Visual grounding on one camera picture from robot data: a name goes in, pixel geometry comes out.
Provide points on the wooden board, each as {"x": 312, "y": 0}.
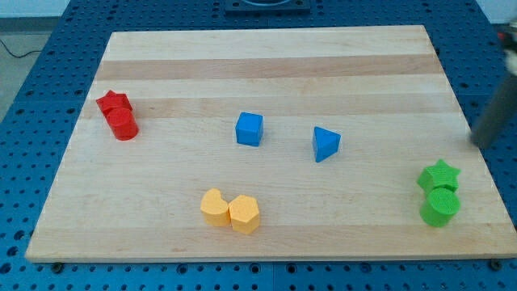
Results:
{"x": 382, "y": 89}

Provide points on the red star block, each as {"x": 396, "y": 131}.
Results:
{"x": 112, "y": 101}

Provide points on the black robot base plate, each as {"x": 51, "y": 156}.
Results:
{"x": 266, "y": 6}

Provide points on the blue cube block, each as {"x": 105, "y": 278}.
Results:
{"x": 249, "y": 129}

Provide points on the yellow heart block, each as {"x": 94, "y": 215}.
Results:
{"x": 214, "y": 208}

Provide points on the yellow hexagon block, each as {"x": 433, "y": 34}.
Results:
{"x": 244, "y": 214}

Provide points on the red cylinder block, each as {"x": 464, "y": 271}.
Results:
{"x": 122, "y": 124}

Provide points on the green cylinder block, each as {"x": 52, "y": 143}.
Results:
{"x": 439, "y": 207}

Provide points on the green star block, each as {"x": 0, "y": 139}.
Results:
{"x": 439, "y": 175}

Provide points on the blue triangular prism block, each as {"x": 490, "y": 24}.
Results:
{"x": 325, "y": 143}

